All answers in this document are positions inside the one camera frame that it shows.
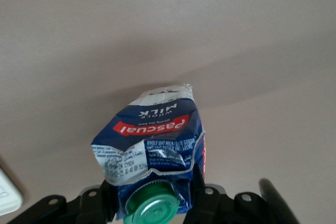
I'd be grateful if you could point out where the blue milk carton green cap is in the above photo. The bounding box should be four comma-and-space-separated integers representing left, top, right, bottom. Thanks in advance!
90, 83, 208, 224

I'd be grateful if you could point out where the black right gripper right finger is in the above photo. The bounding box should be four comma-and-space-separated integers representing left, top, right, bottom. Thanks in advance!
187, 163, 224, 224

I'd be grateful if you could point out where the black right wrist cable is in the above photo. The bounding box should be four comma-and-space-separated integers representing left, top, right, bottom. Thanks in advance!
258, 178, 300, 224

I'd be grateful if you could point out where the cream plastic tray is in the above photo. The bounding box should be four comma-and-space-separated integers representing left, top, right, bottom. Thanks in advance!
0, 167, 24, 217

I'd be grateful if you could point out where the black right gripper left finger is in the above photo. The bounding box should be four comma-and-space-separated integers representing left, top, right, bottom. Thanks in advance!
76, 179, 119, 224

